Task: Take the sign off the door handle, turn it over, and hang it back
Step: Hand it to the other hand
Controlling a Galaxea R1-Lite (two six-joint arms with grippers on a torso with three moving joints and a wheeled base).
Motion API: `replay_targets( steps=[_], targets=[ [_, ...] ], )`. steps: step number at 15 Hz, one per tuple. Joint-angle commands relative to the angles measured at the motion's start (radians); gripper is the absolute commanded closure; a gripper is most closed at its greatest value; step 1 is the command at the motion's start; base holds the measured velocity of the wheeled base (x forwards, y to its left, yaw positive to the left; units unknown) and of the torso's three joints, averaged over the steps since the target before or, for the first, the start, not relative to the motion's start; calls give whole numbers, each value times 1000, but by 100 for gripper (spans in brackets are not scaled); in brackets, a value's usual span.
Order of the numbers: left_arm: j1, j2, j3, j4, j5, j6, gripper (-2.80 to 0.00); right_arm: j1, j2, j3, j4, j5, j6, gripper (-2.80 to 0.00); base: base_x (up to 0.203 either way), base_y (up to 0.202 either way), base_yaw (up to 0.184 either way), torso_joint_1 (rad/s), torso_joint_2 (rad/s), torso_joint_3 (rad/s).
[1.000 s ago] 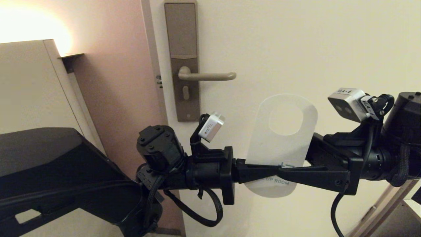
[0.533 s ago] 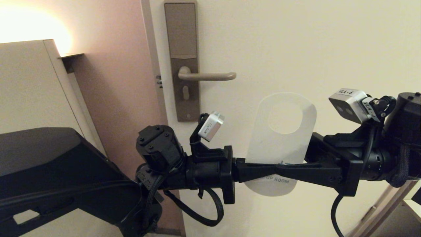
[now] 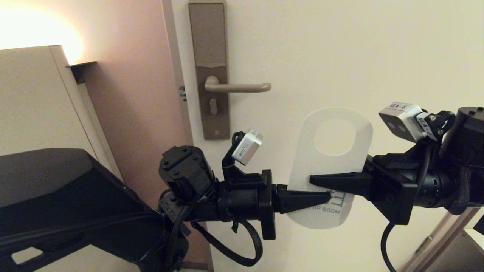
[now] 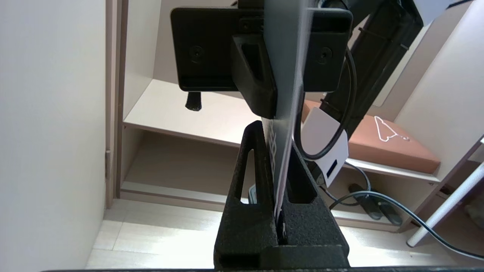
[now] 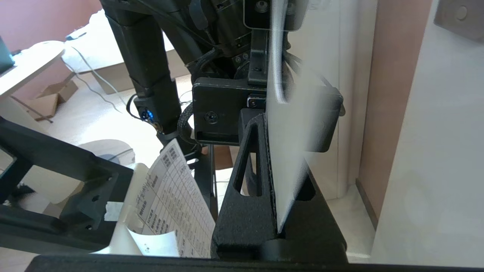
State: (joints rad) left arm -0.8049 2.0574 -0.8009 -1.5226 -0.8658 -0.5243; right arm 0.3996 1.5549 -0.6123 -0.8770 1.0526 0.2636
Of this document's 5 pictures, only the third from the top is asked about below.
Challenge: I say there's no white door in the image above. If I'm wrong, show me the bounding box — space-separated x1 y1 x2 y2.
171 0 484 272

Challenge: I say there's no blue and white door hanger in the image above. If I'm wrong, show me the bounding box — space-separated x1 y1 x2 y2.
286 107 374 230

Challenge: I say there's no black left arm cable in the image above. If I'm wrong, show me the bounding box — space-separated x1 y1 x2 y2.
191 219 263 267

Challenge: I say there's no bronze door lock plate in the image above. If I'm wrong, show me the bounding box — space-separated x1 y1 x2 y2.
188 1 231 140

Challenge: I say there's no bronze door handle lever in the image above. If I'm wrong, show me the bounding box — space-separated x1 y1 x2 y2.
204 76 272 93

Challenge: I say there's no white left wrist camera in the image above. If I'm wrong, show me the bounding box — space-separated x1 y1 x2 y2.
231 130 263 166

